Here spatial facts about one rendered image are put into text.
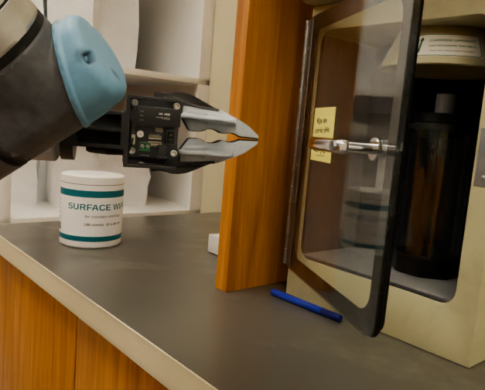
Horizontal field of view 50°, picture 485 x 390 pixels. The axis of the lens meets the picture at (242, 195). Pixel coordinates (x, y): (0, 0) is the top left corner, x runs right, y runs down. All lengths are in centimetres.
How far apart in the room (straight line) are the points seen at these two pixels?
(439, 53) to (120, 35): 129
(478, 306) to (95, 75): 52
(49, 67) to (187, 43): 151
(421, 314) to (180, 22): 146
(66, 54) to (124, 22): 147
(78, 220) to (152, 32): 115
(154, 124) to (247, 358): 30
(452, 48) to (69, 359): 79
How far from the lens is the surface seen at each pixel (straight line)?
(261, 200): 88
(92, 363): 91
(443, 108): 82
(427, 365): 71
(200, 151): 57
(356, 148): 59
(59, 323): 102
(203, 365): 62
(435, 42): 77
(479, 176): 69
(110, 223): 111
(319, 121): 76
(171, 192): 193
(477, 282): 70
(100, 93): 41
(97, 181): 109
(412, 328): 76
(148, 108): 52
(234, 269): 87
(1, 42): 39
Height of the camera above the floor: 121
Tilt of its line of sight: 7 degrees down
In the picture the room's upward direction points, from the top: 5 degrees clockwise
